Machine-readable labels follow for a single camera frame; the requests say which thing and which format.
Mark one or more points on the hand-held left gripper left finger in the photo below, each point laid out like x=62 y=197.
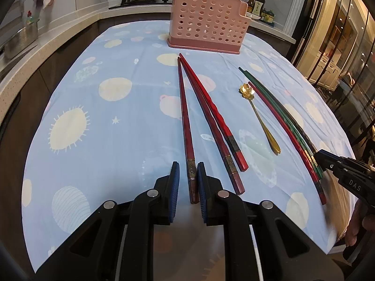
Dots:
x=175 y=187

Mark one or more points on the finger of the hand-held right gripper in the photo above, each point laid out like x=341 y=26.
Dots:
x=326 y=158

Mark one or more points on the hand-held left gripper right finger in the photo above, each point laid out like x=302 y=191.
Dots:
x=201 y=187

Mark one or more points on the black chopstick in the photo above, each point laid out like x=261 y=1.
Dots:
x=304 y=136

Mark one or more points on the dark red chopstick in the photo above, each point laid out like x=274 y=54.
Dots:
x=185 y=123
x=217 y=142

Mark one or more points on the green chopstick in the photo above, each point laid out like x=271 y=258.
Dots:
x=285 y=118

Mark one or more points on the gold flower spoon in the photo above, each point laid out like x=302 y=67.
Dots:
x=247 y=91

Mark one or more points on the pink perforated utensil holder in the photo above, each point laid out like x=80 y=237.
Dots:
x=205 y=20

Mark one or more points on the person's right hand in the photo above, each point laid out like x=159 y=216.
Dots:
x=356 y=225

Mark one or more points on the blue printed tablecloth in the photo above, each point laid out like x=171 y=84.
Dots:
x=117 y=152

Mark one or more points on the black framed glass door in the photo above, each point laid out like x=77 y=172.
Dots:
x=337 y=49

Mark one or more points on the dark soy sauce bottle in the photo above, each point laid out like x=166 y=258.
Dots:
x=258 y=7

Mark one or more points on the yellow cap sauce bottle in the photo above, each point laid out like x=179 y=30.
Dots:
x=251 y=3

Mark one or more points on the black gas stove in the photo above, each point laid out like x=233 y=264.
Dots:
x=137 y=1

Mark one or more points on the steel pot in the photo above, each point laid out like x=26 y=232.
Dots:
x=22 y=39

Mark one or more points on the green dish soap bottle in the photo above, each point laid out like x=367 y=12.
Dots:
x=30 y=19

